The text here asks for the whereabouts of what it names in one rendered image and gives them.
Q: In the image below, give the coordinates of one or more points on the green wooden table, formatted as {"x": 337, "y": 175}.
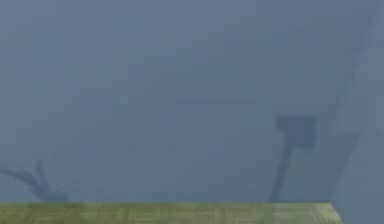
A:
{"x": 166, "y": 215}

